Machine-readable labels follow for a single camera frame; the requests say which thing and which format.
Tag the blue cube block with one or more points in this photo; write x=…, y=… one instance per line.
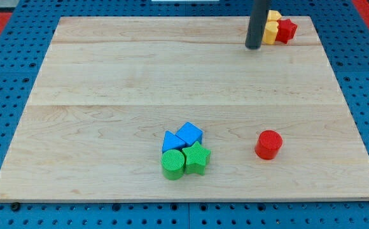
x=190, y=134

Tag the light wooden board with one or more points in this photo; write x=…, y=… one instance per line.
x=110, y=87

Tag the blue triangle block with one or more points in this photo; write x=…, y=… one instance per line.
x=171, y=141

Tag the green cylinder block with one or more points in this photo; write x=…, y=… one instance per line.
x=173, y=164

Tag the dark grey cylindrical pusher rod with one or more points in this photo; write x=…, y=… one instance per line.
x=257, y=22

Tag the red star block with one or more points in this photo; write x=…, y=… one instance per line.
x=286, y=30

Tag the yellow hexagon block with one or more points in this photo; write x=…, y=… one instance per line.
x=273, y=15

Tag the red cylinder block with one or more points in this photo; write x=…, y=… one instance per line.
x=268, y=144

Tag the yellow heart block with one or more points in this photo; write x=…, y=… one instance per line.
x=270, y=32

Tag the green star block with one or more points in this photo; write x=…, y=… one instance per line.
x=196, y=158

